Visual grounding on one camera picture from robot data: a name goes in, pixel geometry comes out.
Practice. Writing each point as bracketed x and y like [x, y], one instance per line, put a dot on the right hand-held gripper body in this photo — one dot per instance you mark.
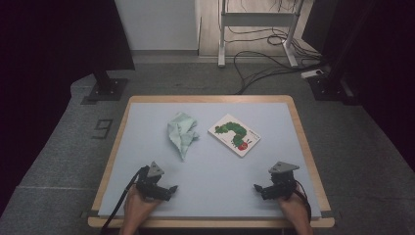
[282, 187]

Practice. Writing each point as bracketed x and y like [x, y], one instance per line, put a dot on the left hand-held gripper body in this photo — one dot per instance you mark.
[148, 187]

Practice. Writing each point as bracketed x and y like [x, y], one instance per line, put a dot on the light green cloth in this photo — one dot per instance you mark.
[181, 132]

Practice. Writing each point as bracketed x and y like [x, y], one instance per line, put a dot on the white picture book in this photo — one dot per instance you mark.
[233, 133]

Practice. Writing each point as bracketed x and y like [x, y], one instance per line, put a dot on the person's left hand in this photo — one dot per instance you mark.
[135, 210]

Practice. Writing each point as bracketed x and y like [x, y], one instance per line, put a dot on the person's right hand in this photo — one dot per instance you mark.
[298, 210]

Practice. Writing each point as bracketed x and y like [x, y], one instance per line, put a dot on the wooden table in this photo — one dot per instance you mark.
[208, 98]

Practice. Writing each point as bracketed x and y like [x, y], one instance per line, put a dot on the black stand with square base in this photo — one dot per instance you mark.
[107, 88]

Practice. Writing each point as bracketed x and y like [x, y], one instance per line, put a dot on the black stand with long base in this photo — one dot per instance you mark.
[329, 88]

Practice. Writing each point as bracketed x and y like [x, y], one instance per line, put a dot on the white power strip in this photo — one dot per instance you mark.
[311, 73]

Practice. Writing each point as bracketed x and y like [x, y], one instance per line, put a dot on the narrow black curtain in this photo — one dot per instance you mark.
[385, 65]

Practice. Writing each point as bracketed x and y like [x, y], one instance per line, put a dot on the wide black curtain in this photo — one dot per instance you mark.
[49, 49]

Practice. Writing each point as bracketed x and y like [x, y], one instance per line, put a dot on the white desk frame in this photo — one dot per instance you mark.
[257, 19]

